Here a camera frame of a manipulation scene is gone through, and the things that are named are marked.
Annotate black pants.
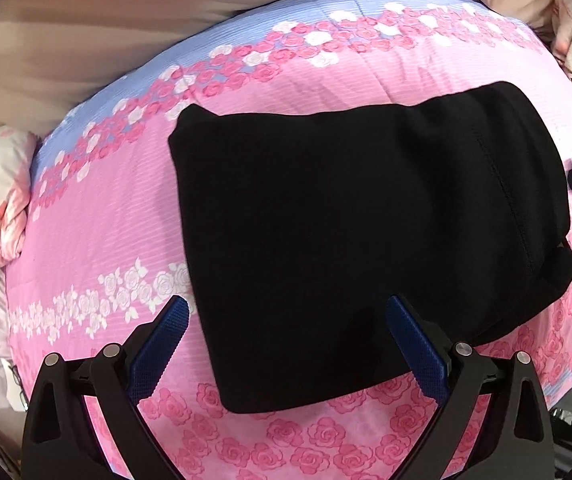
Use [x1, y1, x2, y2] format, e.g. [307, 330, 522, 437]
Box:
[169, 81, 572, 414]

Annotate pink rose floral quilt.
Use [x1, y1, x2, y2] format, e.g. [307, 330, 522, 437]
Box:
[7, 0, 572, 479]

